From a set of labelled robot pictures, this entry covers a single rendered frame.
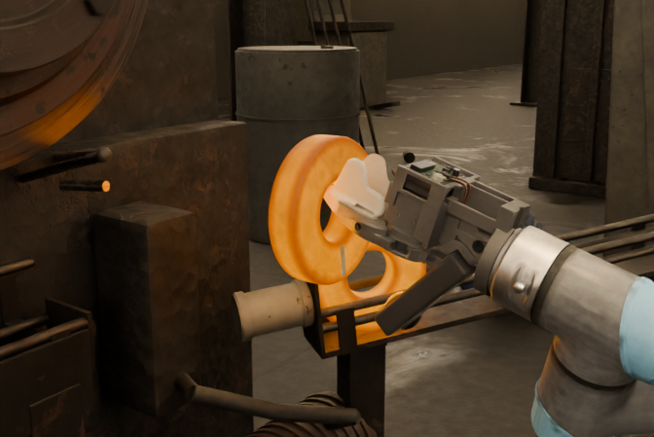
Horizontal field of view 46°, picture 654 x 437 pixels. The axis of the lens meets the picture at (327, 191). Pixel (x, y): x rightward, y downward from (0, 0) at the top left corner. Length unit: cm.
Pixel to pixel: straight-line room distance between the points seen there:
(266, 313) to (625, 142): 247
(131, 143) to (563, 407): 57
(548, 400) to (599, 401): 5
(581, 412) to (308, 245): 29
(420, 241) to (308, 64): 267
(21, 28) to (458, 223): 40
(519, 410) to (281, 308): 133
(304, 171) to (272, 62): 263
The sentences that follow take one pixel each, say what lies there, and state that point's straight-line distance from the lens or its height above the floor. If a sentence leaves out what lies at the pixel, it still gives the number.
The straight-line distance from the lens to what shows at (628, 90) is 321.
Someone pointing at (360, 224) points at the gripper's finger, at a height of 83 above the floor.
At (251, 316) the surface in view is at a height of 67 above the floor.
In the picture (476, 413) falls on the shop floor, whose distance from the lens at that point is 213.
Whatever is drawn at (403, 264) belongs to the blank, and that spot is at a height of 71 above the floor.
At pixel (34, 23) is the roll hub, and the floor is 101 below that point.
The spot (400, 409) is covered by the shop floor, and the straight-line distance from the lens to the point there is 212.
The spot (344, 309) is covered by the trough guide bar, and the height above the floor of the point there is 67.
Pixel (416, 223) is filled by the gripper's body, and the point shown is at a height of 84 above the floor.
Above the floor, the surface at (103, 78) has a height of 96.
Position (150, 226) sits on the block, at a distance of 86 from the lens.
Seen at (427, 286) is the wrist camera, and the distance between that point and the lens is 71.
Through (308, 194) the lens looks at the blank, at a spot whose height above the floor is 85.
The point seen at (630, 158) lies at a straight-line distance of 323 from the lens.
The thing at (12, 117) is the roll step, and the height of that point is 93.
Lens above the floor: 102
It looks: 13 degrees down
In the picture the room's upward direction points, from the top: straight up
